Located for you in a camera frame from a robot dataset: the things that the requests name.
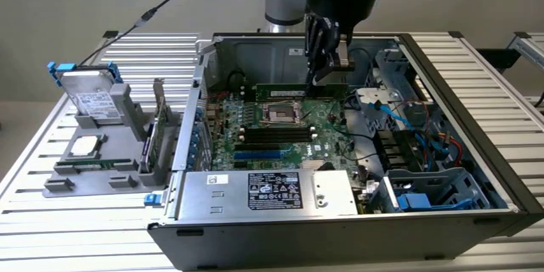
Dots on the green RAM stick with label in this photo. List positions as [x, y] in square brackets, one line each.
[280, 91]

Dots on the black RAM slot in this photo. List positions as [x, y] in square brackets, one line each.
[277, 136]
[277, 132]
[277, 128]
[277, 140]

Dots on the metal drive cage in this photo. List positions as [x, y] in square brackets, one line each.
[397, 71]

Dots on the CPU socket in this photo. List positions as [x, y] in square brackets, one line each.
[278, 113]

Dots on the green motherboard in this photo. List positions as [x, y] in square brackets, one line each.
[326, 132]

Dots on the black fan shroud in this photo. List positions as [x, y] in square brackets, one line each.
[397, 151]

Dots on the long black expansion slot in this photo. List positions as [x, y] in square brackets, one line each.
[256, 147]

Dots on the small silver heat sink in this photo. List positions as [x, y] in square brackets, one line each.
[313, 165]

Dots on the blue expansion slot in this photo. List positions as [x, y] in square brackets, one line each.
[257, 155]

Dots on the short black expansion slot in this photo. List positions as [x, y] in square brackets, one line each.
[242, 164]

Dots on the metal slat side table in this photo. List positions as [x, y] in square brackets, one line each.
[528, 47]

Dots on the graphics card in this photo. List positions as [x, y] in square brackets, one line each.
[154, 125]

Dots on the grey disk bay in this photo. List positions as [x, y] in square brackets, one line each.
[445, 186]

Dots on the silver power supply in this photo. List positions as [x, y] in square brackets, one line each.
[237, 195]

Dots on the grey parts rack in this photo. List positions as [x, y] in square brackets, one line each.
[118, 144]

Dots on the open black PC case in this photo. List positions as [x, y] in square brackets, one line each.
[340, 243]

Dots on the blue case latch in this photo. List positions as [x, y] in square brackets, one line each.
[152, 198]

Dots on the silver CPU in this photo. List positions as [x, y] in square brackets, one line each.
[84, 145]

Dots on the hard disk with blue bracket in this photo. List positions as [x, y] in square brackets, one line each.
[90, 93]

